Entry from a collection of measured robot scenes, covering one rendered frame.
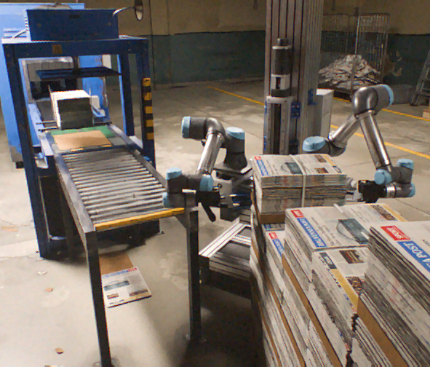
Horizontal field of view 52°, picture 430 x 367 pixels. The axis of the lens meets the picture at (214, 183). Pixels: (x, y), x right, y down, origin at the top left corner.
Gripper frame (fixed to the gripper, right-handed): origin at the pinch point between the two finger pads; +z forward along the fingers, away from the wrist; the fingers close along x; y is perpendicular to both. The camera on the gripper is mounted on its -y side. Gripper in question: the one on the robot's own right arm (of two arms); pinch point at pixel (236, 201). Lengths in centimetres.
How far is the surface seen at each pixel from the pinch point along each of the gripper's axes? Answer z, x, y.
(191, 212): -21.9, 3.1, -6.4
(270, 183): 11.4, -21.7, 17.2
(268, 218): 11.3, -21.6, 0.7
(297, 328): 11, -75, -15
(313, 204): 30.8, -21.7, 6.5
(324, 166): 37.5, -12.7, 20.7
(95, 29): -82, 137, 76
